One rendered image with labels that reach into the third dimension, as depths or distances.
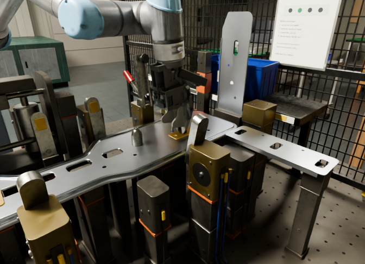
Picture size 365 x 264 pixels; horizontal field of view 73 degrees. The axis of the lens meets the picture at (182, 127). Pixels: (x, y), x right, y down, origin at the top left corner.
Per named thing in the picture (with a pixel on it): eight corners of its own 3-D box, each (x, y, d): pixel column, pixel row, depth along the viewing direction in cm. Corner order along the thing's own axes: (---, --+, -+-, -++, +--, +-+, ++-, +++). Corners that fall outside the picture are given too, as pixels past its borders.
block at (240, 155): (239, 247, 74) (250, 167, 62) (210, 224, 82) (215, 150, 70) (253, 234, 78) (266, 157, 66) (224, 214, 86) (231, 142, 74)
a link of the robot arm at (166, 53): (170, 38, 64) (192, 40, 58) (171, 56, 66) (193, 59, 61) (146, 43, 60) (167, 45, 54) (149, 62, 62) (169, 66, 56)
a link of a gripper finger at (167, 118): (159, 133, 72) (157, 104, 67) (175, 125, 75) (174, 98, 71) (167, 137, 70) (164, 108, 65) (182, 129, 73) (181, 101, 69)
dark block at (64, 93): (81, 214, 85) (55, 98, 68) (74, 203, 90) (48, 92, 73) (95, 207, 88) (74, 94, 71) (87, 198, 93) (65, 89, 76)
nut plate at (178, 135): (176, 139, 69) (176, 136, 69) (167, 135, 72) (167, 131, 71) (197, 131, 74) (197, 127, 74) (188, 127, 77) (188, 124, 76)
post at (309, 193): (301, 260, 69) (325, 175, 57) (284, 249, 73) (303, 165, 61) (308, 250, 72) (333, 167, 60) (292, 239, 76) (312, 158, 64)
